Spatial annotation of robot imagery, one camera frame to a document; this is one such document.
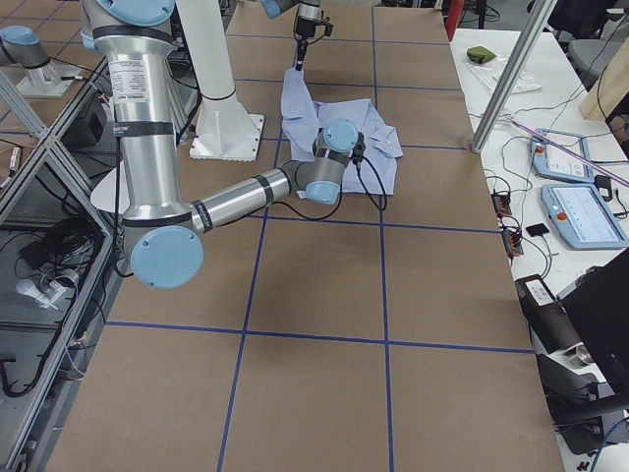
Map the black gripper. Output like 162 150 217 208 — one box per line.
294 15 319 71

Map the light blue striped shirt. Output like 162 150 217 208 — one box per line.
281 68 403 196

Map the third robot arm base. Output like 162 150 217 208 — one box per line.
1 26 83 98

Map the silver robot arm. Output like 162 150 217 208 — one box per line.
260 0 325 71
82 1 363 289

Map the green fabric pouch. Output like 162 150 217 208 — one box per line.
466 46 496 64

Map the clear plastic bag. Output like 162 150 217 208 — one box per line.
469 56 544 93

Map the reacher grabber stick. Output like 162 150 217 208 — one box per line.
505 115 629 188

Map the white curved plate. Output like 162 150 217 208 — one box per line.
90 168 130 213

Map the orange circuit board upper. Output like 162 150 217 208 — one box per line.
490 192 512 217

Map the orange circuit board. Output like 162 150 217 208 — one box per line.
490 192 512 217
500 227 524 260

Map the upper teach pendant tablet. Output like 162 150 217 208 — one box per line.
531 128 595 184

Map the teach pendant tablet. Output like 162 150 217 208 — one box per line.
540 184 628 250
531 128 595 184

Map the orange circuit board lower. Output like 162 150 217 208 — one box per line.
500 227 524 260

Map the small black pad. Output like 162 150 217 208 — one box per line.
525 223 549 237

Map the wooden board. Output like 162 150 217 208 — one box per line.
579 40 629 121

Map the lower teach pendant tablet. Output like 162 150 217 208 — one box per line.
540 184 628 250

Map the white power strip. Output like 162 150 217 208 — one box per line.
16 273 79 310

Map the black box with label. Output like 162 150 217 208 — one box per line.
514 274 581 353

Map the black monitor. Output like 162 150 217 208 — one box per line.
561 251 628 391

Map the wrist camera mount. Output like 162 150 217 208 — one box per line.
318 17 334 39
351 132 366 168

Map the aluminium frame post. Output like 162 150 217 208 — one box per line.
471 0 557 153

